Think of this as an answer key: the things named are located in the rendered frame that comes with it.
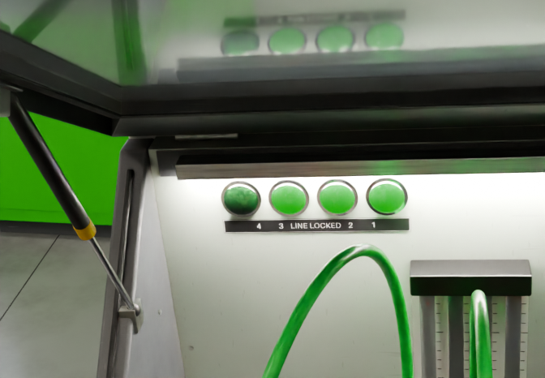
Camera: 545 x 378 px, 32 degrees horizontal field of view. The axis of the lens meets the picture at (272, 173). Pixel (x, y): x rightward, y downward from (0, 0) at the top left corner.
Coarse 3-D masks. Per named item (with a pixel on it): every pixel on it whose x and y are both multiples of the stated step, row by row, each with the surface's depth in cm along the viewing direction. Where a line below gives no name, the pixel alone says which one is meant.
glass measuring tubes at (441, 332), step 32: (416, 288) 118; (448, 288) 117; (480, 288) 117; (512, 288) 116; (416, 320) 123; (448, 320) 121; (512, 320) 119; (416, 352) 125; (448, 352) 123; (512, 352) 121
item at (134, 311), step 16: (16, 96) 84; (16, 112) 85; (16, 128) 86; (32, 128) 87; (32, 144) 88; (48, 160) 90; (48, 176) 92; (64, 176) 93; (64, 192) 94; (64, 208) 96; (80, 208) 97; (80, 224) 98; (96, 240) 101; (112, 272) 106; (128, 304) 111
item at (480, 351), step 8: (472, 296) 98; (480, 296) 96; (472, 304) 102; (480, 304) 94; (472, 312) 104; (480, 312) 93; (472, 320) 106; (480, 320) 92; (488, 320) 92; (472, 328) 107; (480, 328) 91; (488, 328) 91; (472, 336) 108; (480, 336) 90; (488, 336) 91; (472, 344) 109; (480, 344) 90; (488, 344) 90; (472, 352) 110; (480, 352) 89; (488, 352) 89; (472, 360) 110; (480, 360) 89; (488, 360) 89; (472, 368) 111; (480, 368) 88; (488, 368) 88; (472, 376) 112; (480, 376) 88; (488, 376) 87
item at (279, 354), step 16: (336, 256) 96; (352, 256) 97; (368, 256) 102; (384, 256) 105; (320, 272) 94; (336, 272) 95; (384, 272) 107; (320, 288) 92; (400, 288) 110; (304, 304) 91; (400, 304) 112; (288, 320) 90; (400, 320) 114; (288, 336) 89; (400, 336) 115; (272, 352) 88; (288, 352) 88; (272, 368) 87
